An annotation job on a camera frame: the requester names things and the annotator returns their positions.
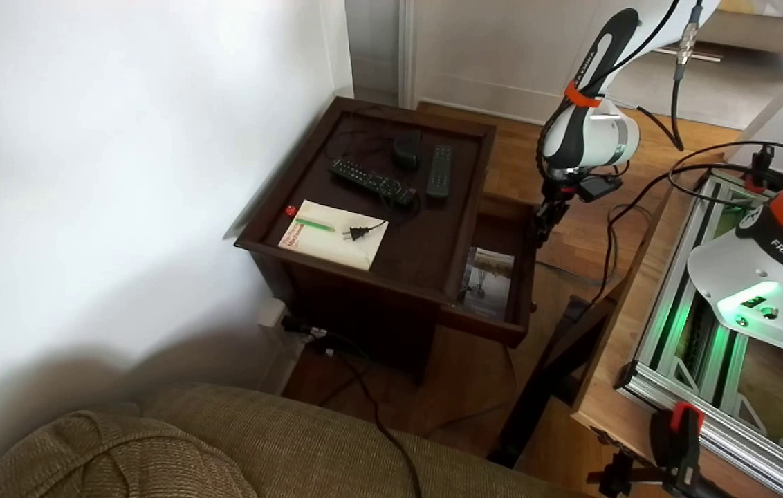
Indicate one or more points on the small black box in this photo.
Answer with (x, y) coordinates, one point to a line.
(406, 151)

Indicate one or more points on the aluminium profile frame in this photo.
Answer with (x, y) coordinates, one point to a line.
(685, 396)

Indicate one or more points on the light wooden board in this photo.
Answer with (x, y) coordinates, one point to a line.
(615, 370)

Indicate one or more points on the dark wooden end table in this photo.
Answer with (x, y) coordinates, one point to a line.
(420, 251)

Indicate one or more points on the black remote with buttons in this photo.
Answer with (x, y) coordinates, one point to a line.
(374, 183)

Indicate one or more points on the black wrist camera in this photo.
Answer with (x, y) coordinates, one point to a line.
(601, 187)

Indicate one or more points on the black diagonal stand leg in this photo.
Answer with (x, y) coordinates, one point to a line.
(547, 388)

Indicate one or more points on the dark wooden drawer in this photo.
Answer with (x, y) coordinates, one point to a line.
(519, 279)

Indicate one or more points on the white notepad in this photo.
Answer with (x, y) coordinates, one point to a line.
(324, 247)

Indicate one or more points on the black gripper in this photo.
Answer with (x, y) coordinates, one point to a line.
(558, 199)

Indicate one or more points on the white power adapter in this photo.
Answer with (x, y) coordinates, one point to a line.
(272, 315)

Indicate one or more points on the black red clamp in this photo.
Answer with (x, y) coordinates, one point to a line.
(680, 432)
(762, 167)

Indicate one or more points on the long slim black remote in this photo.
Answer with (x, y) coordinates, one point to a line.
(439, 172)

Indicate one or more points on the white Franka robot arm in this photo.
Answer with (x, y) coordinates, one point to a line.
(594, 139)

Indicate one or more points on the olive brown fabric sofa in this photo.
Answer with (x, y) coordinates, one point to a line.
(269, 453)

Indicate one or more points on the green pen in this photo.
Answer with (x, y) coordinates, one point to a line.
(324, 226)

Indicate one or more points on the magazine with photo cover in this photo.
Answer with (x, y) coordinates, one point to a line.
(489, 287)

